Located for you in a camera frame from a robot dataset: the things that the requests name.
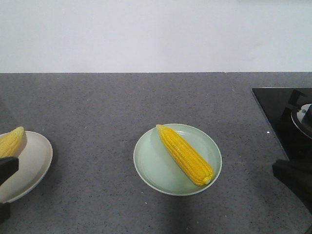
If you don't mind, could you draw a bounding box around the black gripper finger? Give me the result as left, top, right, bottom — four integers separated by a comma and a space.
272, 159, 312, 213
0, 202, 10, 223
0, 156, 19, 185

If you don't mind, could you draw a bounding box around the yellow corn cob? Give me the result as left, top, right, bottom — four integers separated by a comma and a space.
0, 126, 24, 158
156, 124, 214, 186

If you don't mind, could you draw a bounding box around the steel pot lid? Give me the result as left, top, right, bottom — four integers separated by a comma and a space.
291, 103, 312, 138

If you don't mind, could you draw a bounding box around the black glass cooktop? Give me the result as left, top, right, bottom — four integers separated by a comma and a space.
252, 87, 312, 160

